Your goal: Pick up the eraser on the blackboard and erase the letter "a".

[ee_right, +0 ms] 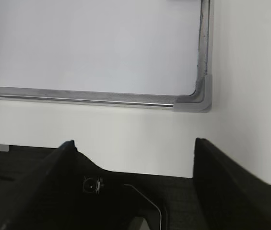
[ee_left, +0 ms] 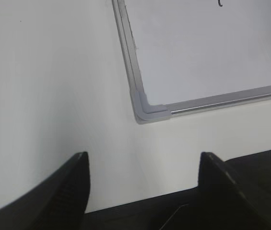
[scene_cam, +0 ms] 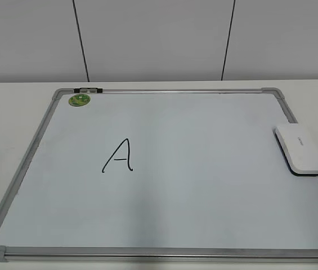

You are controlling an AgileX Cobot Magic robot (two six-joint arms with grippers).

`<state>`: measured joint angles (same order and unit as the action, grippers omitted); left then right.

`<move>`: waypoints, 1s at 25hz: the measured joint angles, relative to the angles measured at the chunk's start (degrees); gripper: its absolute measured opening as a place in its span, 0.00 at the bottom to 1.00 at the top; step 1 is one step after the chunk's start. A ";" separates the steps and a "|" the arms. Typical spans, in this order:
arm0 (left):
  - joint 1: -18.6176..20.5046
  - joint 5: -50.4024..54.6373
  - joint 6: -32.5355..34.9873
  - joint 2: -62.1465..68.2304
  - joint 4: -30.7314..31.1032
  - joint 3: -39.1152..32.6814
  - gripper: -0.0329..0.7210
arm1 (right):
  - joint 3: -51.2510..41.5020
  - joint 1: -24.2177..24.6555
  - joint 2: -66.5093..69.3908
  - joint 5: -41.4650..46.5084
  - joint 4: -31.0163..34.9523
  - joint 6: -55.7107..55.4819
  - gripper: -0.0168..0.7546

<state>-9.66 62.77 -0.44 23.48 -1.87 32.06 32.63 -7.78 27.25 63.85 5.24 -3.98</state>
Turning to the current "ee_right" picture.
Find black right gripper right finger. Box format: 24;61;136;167
192;138;271;230

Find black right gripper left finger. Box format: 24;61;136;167
0;140;77;230

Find white board with grey frame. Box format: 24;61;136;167
0;0;214;113

